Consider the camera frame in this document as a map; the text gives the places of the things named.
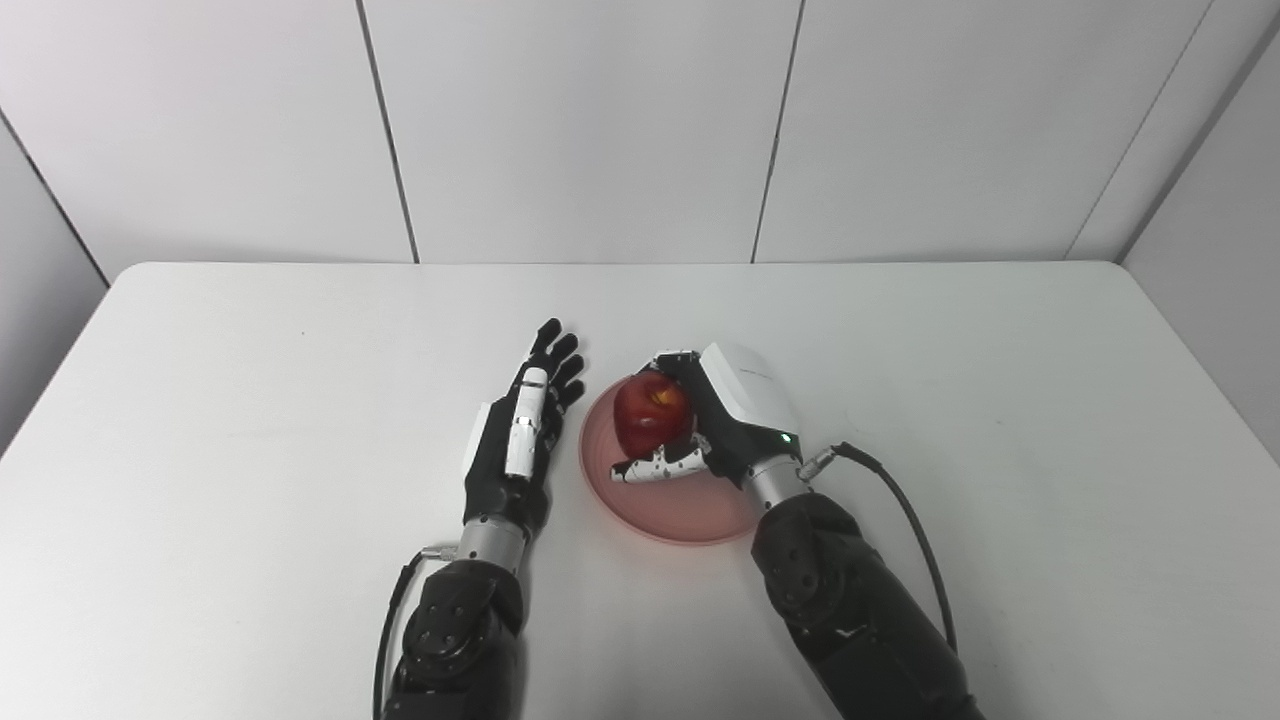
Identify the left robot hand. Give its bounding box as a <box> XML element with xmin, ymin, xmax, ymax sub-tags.
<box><xmin>462</xmin><ymin>318</ymin><xmax>587</xmax><ymax>536</ymax></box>

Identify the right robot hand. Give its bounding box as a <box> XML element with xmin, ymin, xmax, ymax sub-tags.
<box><xmin>610</xmin><ymin>341</ymin><xmax>804</xmax><ymax>491</ymax></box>

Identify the red apple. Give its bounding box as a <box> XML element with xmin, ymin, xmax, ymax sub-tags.
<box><xmin>613</xmin><ymin>372</ymin><xmax>695</xmax><ymax>459</ymax></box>

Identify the pink round plate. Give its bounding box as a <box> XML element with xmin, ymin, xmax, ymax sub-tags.
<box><xmin>579</xmin><ymin>372</ymin><xmax>759</xmax><ymax>546</ymax></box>

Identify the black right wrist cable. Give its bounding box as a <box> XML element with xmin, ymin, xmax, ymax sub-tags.
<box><xmin>797</xmin><ymin>442</ymin><xmax>959</xmax><ymax>656</ymax></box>

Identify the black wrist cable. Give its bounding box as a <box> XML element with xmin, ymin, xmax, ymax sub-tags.
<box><xmin>373</xmin><ymin>544</ymin><xmax>461</xmax><ymax>720</ymax></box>
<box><xmin>797</xmin><ymin>442</ymin><xmax>959</xmax><ymax>656</ymax></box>

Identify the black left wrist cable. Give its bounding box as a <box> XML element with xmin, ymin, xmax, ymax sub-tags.
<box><xmin>373</xmin><ymin>544</ymin><xmax>461</xmax><ymax>720</ymax></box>

